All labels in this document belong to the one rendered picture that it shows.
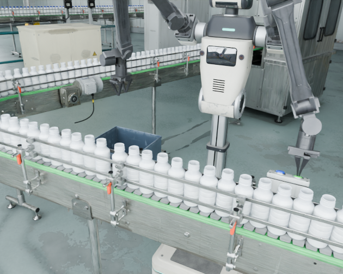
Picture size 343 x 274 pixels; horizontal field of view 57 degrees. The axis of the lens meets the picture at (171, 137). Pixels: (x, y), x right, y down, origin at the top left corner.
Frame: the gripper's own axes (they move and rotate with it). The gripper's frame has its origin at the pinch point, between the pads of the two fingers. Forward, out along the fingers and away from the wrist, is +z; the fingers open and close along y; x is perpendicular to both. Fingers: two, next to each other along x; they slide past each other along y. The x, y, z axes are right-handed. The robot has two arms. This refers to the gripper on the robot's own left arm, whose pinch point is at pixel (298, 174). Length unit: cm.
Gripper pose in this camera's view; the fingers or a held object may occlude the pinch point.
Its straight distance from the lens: 118.8
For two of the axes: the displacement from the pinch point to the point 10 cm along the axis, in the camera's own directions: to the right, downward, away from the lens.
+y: 9.0, 2.0, -3.9
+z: -1.7, 9.8, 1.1
